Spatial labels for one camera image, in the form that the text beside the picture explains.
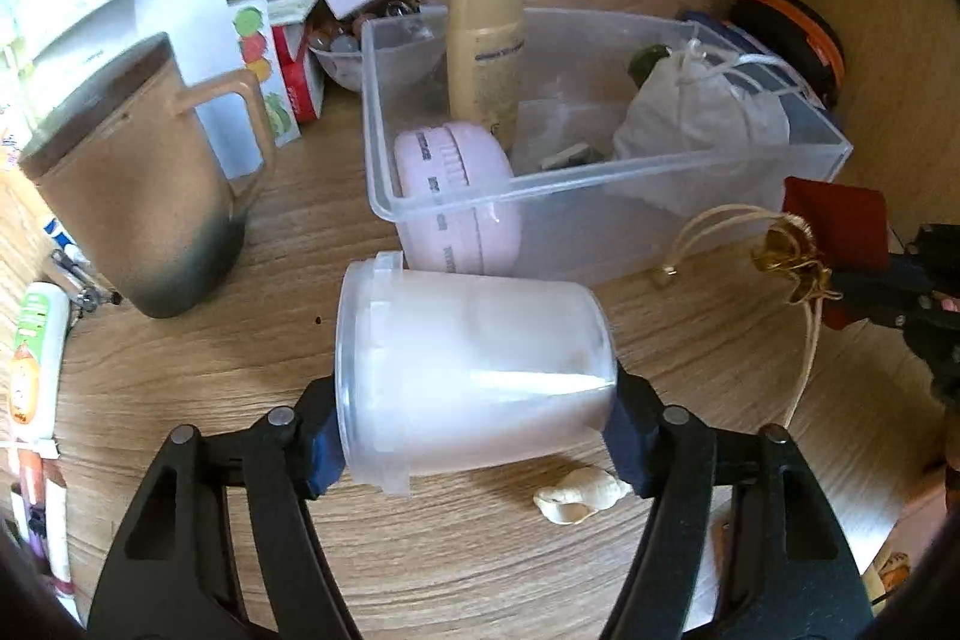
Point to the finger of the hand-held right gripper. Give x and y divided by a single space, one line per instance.
870 299
934 239

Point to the small clear bowl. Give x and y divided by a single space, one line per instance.
341 66

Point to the red small box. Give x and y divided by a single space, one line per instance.
296 74

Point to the pile of glass marbles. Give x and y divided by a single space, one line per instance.
352 25

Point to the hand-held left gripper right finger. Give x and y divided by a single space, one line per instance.
630 445

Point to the clear plastic tub with lid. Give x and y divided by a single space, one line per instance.
465 370

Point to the white green orange tube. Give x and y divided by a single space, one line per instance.
37 355

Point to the wooden desktop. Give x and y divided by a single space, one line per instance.
285 250

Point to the fruit print carton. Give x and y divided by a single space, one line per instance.
259 63

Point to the small dark block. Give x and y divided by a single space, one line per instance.
570 156

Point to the orange and black case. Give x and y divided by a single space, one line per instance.
795 33

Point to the cream seashell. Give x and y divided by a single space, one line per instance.
577 497

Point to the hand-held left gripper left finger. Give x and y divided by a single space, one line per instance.
326 452

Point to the clear plastic storage box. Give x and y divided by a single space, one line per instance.
585 212

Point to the blue small object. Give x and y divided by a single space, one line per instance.
58 231

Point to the white standing folder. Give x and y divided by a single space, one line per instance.
195 10

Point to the pale yellow bottle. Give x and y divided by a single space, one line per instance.
484 63

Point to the pink round case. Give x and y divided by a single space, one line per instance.
450 175

